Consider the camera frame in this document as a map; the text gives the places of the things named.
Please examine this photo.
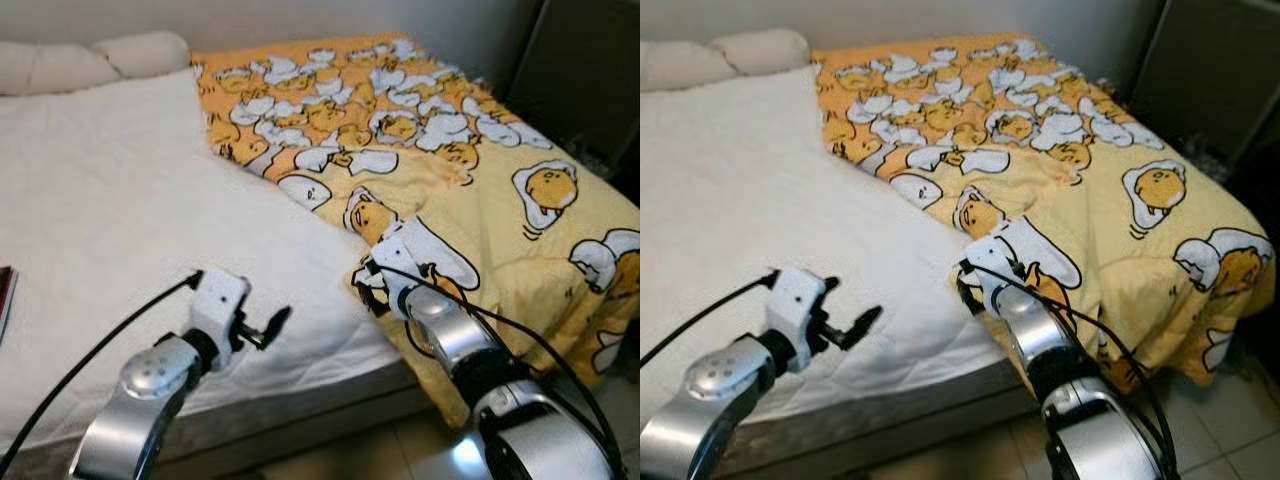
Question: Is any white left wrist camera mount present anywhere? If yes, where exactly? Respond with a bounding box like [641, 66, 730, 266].
[190, 267, 251, 373]
[765, 265, 831, 374]

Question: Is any dark cabinet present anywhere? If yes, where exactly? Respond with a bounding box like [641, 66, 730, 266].
[505, 0, 641, 206]
[1130, 0, 1280, 191]

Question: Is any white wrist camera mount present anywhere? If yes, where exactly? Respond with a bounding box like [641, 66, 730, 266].
[965, 232, 1033, 313]
[765, 265, 831, 374]
[370, 228, 433, 306]
[190, 267, 251, 373]

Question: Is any grey bed base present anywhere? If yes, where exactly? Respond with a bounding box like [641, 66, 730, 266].
[715, 358, 1041, 480]
[0, 358, 446, 480]

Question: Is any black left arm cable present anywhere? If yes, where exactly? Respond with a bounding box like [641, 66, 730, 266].
[640, 268, 781, 366]
[0, 268, 206, 473]

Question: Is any yellow cartoon egg duvet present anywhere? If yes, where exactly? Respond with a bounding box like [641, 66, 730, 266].
[190, 37, 641, 433]
[810, 36, 1273, 393]

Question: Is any white quilted mattress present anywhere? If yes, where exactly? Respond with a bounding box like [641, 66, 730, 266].
[640, 65, 1011, 426]
[0, 68, 406, 451]

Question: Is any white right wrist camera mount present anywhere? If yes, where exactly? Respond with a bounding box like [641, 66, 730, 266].
[965, 232, 1033, 313]
[370, 228, 433, 306]

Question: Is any beige knotted cushion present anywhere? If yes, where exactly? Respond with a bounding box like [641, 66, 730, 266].
[0, 30, 191, 98]
[640, 28, 813, 94]

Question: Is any black suitcase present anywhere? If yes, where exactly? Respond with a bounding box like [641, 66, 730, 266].
[1232, 150, 1280, 261]

